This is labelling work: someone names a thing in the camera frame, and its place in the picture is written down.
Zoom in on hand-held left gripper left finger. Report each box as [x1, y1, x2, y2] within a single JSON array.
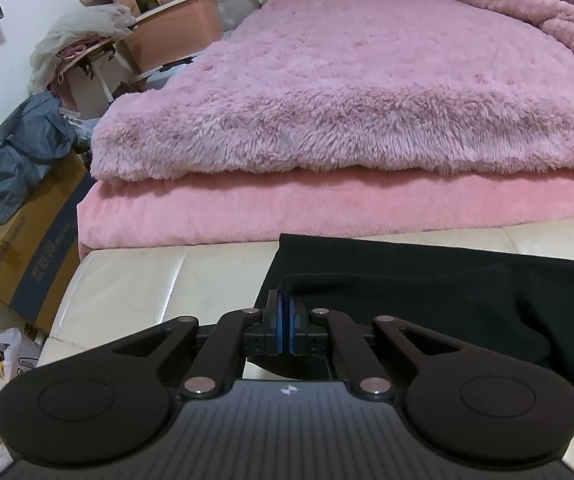
[[98, 290, 284, 401]]

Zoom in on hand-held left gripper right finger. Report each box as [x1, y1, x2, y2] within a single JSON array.
[[289, 294, 470, 401]]

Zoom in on black pants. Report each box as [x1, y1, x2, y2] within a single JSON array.
[[244, 232, 574, 433]]

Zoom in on pink bed sheet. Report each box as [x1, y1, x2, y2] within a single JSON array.
[[76, 167, 574, 261]]

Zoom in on mauve fluffy blanket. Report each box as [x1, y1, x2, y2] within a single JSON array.
[[90, 0, 574, 183]]

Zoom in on brown cardboard box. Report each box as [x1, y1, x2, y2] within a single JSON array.
[[0, 152, 93, 335]]

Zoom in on white plastic bag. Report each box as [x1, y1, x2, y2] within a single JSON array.
[[0, 327, 40, 392]]

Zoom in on pink storage box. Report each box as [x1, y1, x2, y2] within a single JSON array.
[[116, 0, 225, 70]]

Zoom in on grey plastic bag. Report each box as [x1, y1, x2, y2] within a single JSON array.
[[0, 94, 82, 226]]

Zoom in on grey tulle fabric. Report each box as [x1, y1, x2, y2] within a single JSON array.
[[30, 4, 138, 93]]

